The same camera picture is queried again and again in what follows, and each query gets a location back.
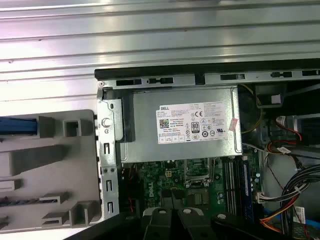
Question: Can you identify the green motherboard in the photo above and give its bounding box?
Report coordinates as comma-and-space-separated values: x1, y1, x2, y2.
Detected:
122, 157, 265, 226

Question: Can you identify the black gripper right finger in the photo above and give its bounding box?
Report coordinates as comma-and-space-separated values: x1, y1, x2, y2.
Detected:
172, 189, 298, 240

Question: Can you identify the locking lever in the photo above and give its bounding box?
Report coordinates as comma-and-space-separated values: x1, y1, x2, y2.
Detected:
212, 157, 218, 187

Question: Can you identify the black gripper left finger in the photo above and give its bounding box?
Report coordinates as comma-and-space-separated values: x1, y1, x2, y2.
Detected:
72, 188, 174, 240

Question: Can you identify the blue RAM stick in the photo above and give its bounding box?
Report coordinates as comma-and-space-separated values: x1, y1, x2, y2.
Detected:
240, 159, 254, 223
0, 197, 42, 207

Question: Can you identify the black open PC case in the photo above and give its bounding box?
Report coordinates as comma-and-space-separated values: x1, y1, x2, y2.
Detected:
94, 58, 320, 240

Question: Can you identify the black wire bundle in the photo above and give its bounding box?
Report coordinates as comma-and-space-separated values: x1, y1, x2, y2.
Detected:
279, 166, 320, 240

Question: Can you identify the coloured disk power wire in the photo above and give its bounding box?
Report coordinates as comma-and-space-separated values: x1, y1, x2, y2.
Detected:
259, 199, 301, 235

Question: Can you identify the metal socket cover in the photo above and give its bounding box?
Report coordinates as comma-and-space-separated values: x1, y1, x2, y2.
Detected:
184, 157, 213, 187

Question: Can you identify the grey parts rack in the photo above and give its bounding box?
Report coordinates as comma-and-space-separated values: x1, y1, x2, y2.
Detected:
0, 109, 102, 230

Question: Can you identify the hard disk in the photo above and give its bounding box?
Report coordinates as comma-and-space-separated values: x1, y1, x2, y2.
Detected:
0, 116, 39, 135

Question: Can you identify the red yellow drive wire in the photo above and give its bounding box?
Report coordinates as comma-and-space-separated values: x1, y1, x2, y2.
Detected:
266, 116, 304, 154

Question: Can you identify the grey power supply unit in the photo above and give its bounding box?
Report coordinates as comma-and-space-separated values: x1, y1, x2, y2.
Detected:
119, 86, 244, 164

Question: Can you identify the black RAM slot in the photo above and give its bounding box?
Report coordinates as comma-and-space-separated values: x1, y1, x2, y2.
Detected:
224, 159, 231, 213
231, 159, 240, 213

